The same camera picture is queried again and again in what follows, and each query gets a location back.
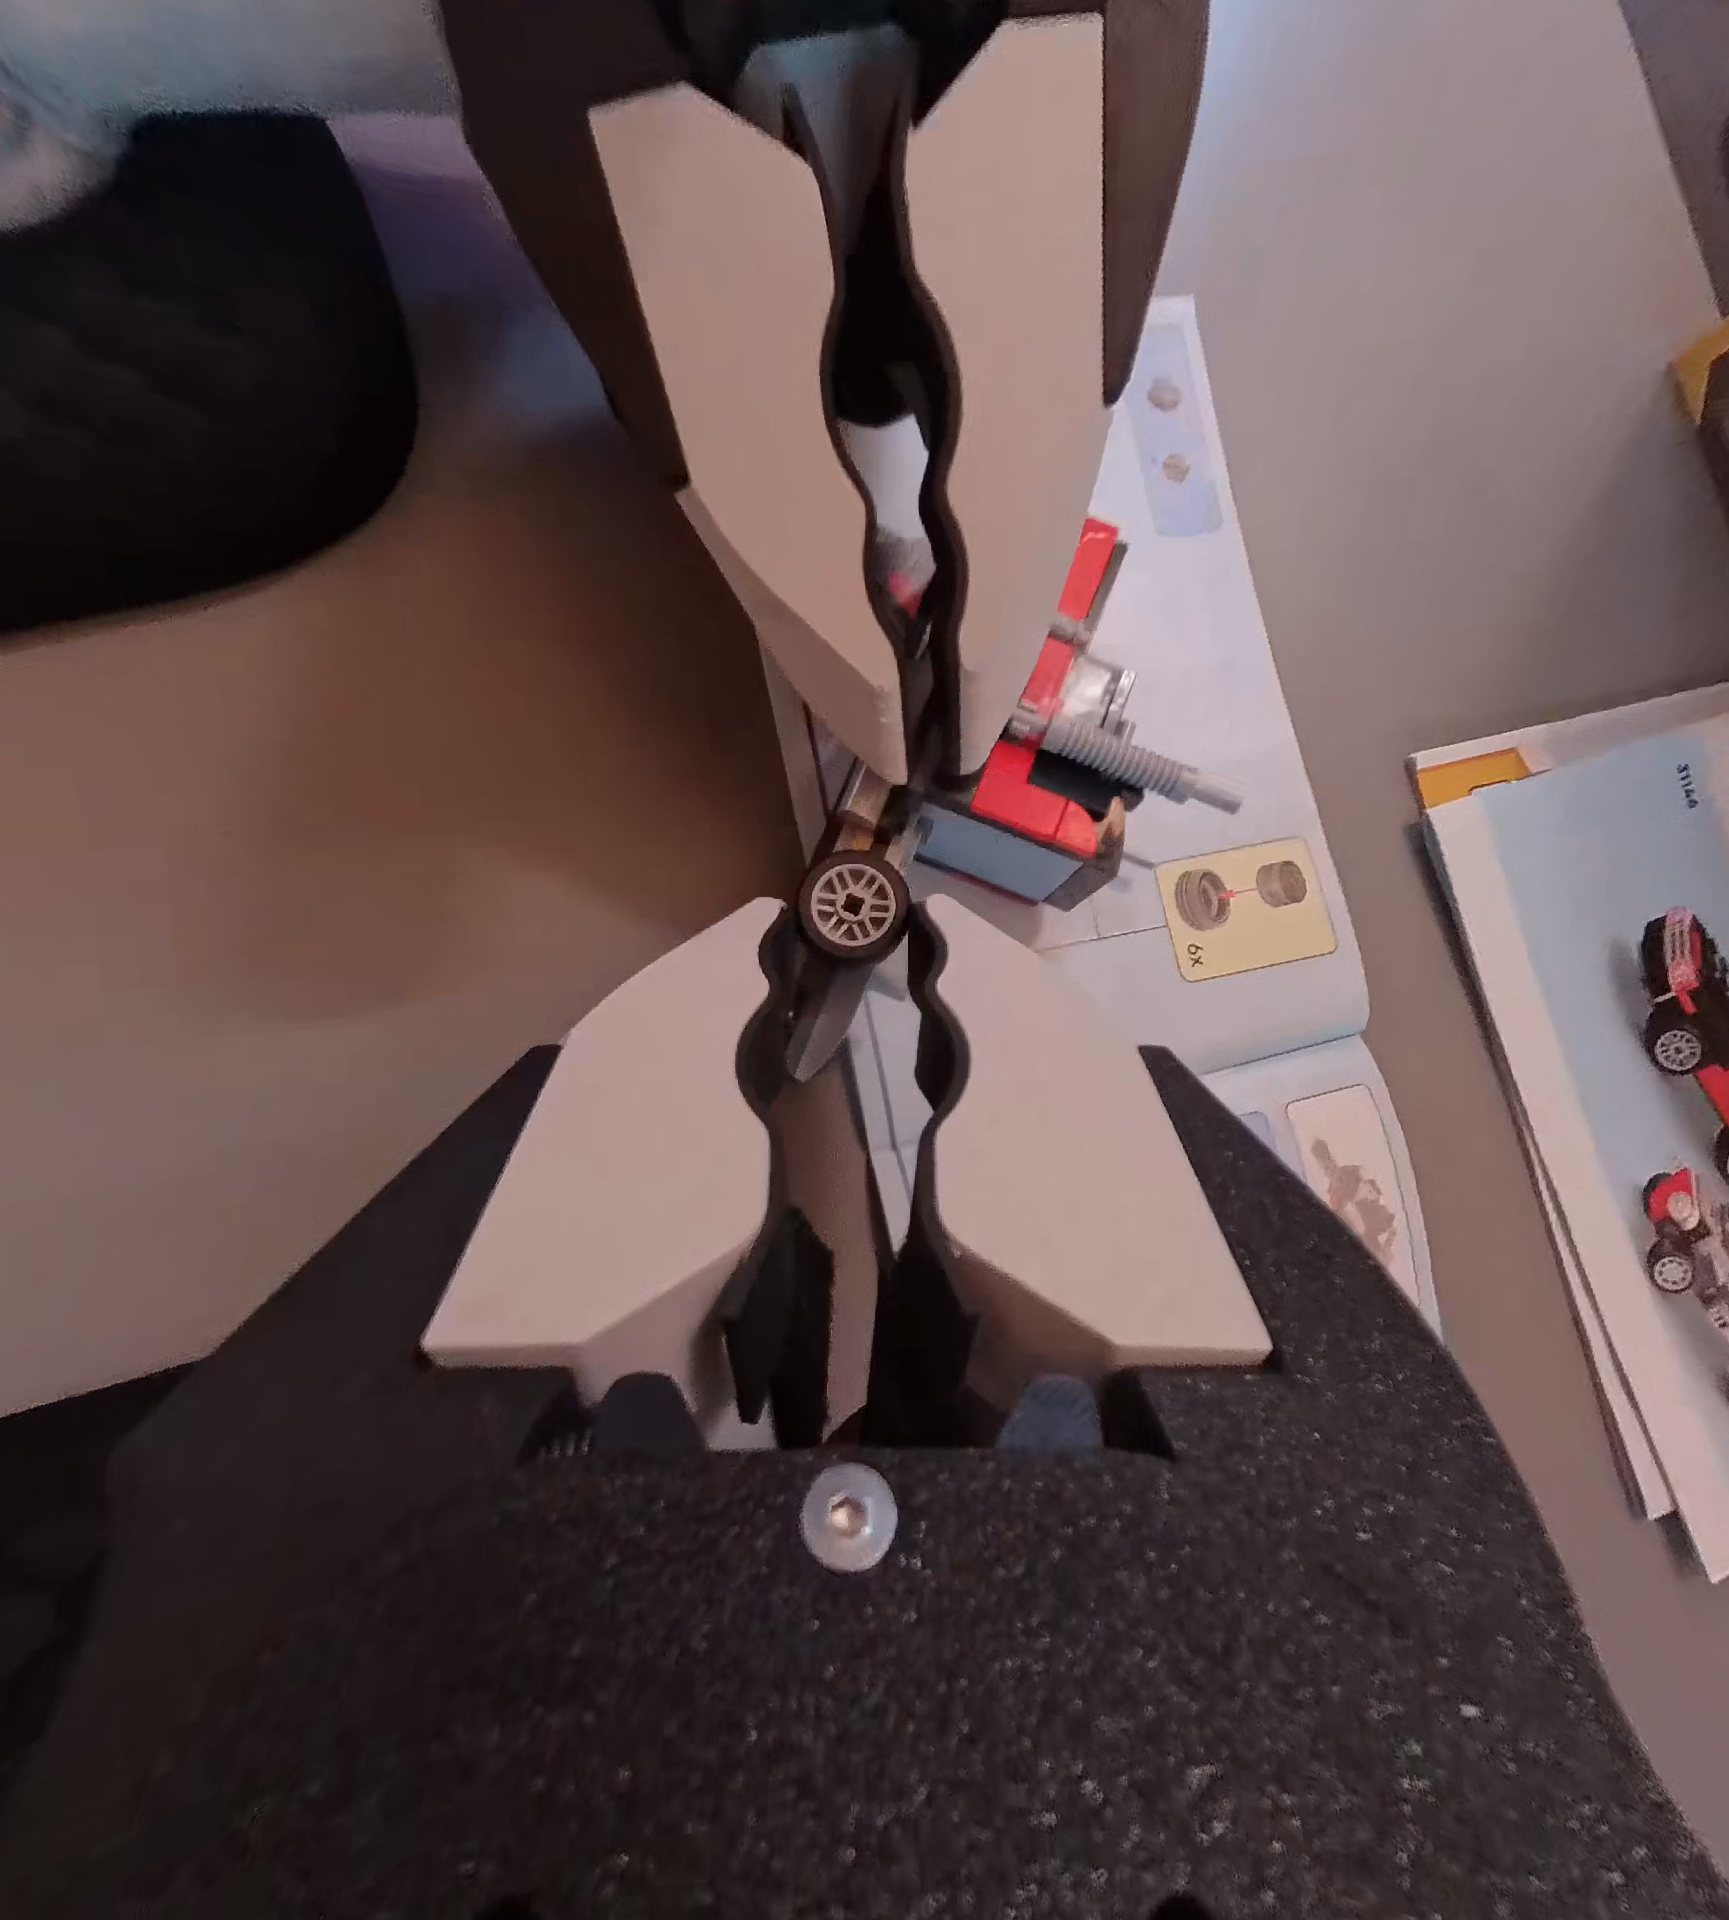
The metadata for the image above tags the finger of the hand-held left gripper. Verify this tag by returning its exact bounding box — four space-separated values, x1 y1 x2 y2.
901 17 1120 816
593 64 938 796

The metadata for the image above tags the red black lego vehicle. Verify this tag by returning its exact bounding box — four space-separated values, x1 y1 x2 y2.
823 522 1243 903

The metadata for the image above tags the small lego wheel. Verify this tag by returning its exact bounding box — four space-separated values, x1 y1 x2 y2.
799 848 915 954

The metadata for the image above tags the closed lego instruction booklet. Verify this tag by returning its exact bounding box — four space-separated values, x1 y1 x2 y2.
1416 676 1729 1586

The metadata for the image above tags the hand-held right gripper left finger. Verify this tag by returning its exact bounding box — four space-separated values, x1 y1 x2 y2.
421 897 816 1439

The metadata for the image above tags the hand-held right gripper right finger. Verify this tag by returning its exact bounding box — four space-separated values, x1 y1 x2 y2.
908 903 1279 1439

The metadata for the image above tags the person's left forearm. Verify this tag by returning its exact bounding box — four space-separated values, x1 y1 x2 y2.
0 0 465 243

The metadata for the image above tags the open lego instruction booklet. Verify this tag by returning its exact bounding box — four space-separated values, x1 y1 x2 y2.
762 296 1437 1331

